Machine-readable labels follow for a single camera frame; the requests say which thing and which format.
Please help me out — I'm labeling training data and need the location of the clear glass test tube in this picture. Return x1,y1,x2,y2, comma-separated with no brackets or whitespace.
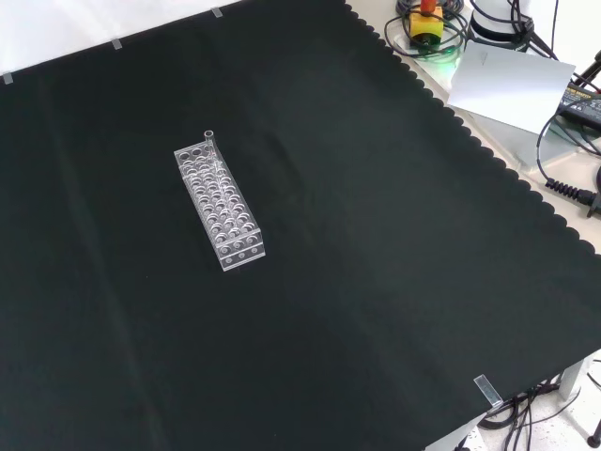
203,130,235,209

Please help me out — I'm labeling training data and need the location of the clear plastic test tube rack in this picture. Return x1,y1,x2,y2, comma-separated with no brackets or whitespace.
173,140,269,274

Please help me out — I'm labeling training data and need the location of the black bench cloth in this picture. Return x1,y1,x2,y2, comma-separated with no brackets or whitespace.
0,0,601,451

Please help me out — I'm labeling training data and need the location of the yellow stop button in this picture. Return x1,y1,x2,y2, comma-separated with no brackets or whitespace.
408,0,445,42

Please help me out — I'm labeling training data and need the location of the pale grey board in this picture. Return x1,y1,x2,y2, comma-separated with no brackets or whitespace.
445,39,578,138

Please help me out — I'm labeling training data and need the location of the black power adapter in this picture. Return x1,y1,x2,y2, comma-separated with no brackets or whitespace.
553,79,601,133

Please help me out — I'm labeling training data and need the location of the black tripod leg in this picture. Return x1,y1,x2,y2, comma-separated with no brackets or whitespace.
569,48,601,89

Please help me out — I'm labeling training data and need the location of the black stop button cable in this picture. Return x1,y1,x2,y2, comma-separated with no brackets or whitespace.
383,0,472,61

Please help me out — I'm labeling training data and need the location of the black ribbed power cable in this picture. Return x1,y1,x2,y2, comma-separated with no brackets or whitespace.
534,110,601,218

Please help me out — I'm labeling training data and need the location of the black cable bundle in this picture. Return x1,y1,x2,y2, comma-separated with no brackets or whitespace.
477,357,601,451

